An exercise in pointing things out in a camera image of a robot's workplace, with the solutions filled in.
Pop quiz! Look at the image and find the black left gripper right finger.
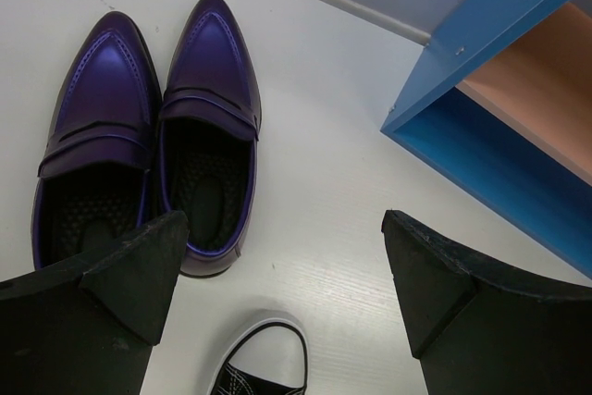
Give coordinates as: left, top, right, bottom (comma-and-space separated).
381, 210, 591, 394

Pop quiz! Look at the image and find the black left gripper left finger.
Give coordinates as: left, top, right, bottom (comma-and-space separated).
1, 211, 188, 394

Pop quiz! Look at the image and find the purple loafer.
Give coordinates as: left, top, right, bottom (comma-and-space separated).
31, 11, 161, 269
154, 0, 262, 278

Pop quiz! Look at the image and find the black sneaker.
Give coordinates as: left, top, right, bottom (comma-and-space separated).
196, 310, 309, 395

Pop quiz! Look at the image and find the blue and yellow shoe shelf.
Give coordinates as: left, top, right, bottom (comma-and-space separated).
382, 0, 591, 275

